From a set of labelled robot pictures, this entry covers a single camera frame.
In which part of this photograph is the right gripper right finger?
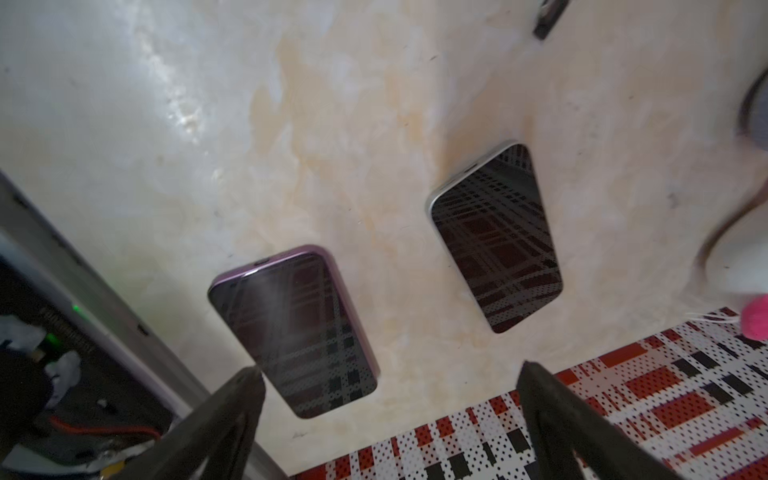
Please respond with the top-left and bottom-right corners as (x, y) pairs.
(517, 361), (680, 479)

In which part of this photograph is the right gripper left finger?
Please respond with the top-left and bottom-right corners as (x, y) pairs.
(114, 366), (266, 480)

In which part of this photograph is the purple-edged black smartphone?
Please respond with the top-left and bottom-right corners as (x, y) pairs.
(207, 245), (378, 419)

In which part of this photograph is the silver-edged black smartphone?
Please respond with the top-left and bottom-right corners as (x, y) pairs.
(426, 140), (563, 334)

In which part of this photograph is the pink striped plush toy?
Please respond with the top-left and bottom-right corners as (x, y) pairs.
(704, 186), (767, 341)

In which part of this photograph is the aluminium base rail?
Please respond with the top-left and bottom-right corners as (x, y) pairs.
(1, 179), (283, 479)

